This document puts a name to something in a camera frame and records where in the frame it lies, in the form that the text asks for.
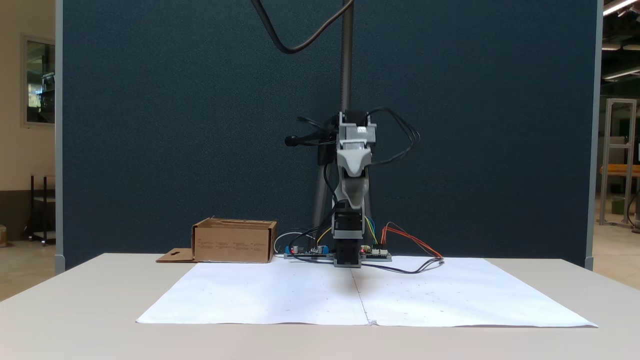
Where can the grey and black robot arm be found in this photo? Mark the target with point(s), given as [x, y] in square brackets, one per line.
[348, 235]

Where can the grey-mounted circuit board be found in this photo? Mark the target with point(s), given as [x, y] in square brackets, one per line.
[376, 255]

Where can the dark blue partition panel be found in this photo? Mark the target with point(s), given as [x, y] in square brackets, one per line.
[175, 125]

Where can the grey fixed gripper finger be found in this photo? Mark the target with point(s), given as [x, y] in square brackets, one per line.
[356, 192]

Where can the black camera stand with pole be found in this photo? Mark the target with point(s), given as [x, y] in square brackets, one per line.
[346, 75]

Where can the orange table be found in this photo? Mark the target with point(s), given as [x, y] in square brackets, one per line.
[620, 170]

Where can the aluminium frame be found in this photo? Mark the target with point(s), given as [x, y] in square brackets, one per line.
[606, 160]

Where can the brown cardboard box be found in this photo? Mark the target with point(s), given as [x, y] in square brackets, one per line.
[232, 242]

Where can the ceiling light strip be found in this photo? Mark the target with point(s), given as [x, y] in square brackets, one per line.
[617, 6]

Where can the black shelf rack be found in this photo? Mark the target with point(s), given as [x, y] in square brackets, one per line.
[45, 200]

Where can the wall window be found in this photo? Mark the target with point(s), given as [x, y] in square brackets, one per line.
[40, 80]

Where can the white paper sheet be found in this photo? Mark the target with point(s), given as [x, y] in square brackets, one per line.
[475, 300]
[250, 295]

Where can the blue circuit board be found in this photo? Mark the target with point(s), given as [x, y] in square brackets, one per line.
[305, 251]

